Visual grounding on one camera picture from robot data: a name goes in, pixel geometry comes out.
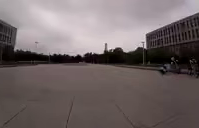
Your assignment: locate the long grey building with windows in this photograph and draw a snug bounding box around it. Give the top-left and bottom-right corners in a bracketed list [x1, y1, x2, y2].
[145, 8, 199, 65]

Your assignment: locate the row of dark trees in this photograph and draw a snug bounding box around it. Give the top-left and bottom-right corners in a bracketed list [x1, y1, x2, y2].
[13, 46, 175, 65]

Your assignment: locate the low grey building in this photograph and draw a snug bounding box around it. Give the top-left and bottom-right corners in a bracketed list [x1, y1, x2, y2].
[0, 12, 18, 64]

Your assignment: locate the street lamp pole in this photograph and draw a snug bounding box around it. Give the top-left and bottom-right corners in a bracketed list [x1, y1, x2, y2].
[34, 41, 40, 64]

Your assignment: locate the distant pale tower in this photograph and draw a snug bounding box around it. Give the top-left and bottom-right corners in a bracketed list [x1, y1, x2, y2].
[103, 42, 109, 54]

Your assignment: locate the pale pole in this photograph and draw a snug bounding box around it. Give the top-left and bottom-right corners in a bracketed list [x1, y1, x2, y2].
[140, 41, 146, 66]

